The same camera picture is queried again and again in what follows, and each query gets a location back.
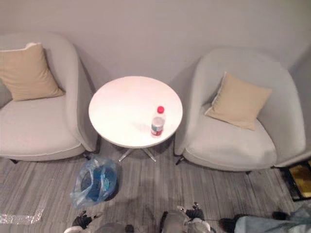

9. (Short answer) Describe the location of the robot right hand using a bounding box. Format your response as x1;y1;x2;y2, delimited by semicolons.
176;201;209;220

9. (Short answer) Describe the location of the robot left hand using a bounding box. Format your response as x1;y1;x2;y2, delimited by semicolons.
72;210;104;229

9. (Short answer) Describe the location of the blue plastic bin bag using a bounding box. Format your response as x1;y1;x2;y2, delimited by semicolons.
70;155;120;211

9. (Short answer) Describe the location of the small dark bin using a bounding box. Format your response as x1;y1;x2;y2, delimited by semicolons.
80;162;120;202

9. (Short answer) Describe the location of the round white tea table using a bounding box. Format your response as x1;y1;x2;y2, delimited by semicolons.
88;75;184;163

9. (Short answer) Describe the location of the person's black shoe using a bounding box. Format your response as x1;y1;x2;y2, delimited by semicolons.
219;216;242;233
271;210;292;220

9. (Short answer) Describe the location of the light grey armchair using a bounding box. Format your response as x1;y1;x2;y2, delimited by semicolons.
173;47;307;174
0;31;101;164

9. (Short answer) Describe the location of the person's leg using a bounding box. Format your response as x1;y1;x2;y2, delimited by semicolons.
289;207;311;219
235;213;311;233

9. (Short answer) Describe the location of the clear bottle with red cap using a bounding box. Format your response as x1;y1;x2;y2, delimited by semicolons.
150;105;167;139

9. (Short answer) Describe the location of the black and gold mat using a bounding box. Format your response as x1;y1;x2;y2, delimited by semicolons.
279;159;311;202

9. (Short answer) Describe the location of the beige square cushion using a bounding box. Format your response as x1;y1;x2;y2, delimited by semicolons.
0;43;66;101
205;71;273;131

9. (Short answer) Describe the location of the grey cushion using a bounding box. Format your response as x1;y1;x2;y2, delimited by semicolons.
0;79;13;109

